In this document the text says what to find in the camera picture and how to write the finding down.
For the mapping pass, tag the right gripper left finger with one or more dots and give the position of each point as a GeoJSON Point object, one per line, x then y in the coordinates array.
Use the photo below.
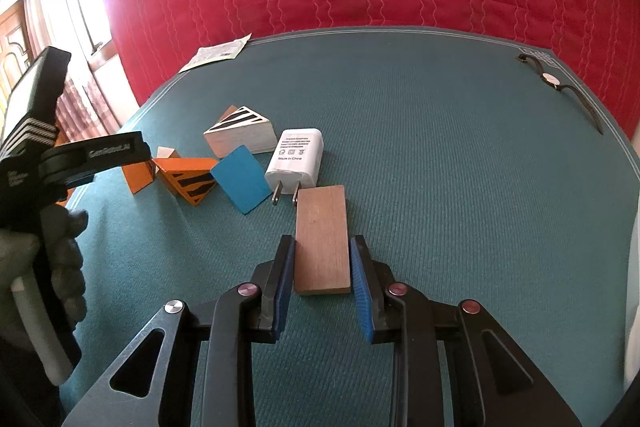
{"type": "Point", "coordinates": [277, 284]}

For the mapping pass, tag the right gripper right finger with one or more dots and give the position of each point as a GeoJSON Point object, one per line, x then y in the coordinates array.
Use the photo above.
{"type": "Point", "coordinates": [368, 292]}

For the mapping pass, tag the brown wooden block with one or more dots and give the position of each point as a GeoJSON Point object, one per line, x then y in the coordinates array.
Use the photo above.
{"type": "Point", "coordinates": [321, 264]}

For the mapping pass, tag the large orange wedge block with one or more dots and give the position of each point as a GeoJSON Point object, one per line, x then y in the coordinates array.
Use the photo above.
{"type": "Point", "coordinates": [138, 175]}

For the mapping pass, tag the blue wedge block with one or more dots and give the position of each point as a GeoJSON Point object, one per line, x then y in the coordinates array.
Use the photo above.
{"type": "Point", "coordinates": [242, 179]}

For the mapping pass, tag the white usb charger plug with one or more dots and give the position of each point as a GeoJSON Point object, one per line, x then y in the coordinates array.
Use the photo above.
{"type": "Point", "coordinates": [295, 163]}

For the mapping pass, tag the orange striped wedge block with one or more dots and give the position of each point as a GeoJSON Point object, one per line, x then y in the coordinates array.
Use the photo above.
{"type": "Point", "coordinates": [191, 178]}

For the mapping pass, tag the white zebra striped wedge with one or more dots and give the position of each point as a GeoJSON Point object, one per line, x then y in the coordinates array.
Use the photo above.
{"type": "Point", "coordinates": [243, 127]}

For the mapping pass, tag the grey gloved left hand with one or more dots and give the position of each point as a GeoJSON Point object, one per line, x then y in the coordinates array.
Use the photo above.
{"type": "Point", "coordinates": [60, 230]}

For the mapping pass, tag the wooden cabinet door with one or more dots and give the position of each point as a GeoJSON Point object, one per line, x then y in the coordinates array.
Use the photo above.
{"type": "Point", "coordinates": [16, 53]}

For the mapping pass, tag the small beige wooden wedge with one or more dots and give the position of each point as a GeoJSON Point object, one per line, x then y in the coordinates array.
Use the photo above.
{"type": "Point", "coordinates": [164, 152]}

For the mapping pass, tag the teal table mat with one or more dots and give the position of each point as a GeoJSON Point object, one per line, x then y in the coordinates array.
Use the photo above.
{"type": "Point", "coordinates": [463, 171]}

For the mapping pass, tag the patterned window curtain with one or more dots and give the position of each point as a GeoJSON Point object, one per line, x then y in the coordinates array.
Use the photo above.
{"type": "Point", "coordinates": [82, 110]}

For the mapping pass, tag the white paper leaflet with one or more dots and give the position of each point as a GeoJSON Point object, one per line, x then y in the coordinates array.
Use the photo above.
{"type": "Point", "coordinates": [220, 52]}

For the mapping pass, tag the black strap wristwatch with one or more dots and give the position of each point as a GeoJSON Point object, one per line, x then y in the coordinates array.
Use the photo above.
{"type": "Point", "coordinates": [553, 82]}

